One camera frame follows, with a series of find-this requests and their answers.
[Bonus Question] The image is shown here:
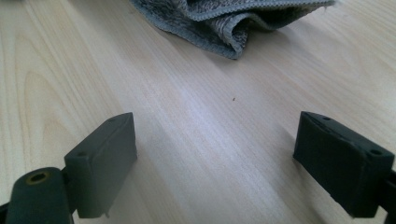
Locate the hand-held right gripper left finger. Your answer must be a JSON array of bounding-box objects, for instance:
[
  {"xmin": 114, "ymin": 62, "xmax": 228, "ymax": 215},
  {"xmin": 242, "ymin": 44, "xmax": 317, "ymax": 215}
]
[{"xmin": 64, "ymin": 112, "xmax": 138, "ymax": 219}]

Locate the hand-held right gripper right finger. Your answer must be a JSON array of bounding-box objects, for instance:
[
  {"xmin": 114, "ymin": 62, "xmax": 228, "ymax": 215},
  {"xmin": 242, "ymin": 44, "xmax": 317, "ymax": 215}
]
[{"xmin": 292, "ymin": 110, "xmax": 396, "ymax": 218}]

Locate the grey towel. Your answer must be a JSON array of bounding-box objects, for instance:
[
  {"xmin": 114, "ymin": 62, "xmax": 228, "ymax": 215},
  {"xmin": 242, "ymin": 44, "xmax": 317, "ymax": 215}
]
[{"xmin": 129, "ymin": 0, "xmax": 337, "ymax": 61}]

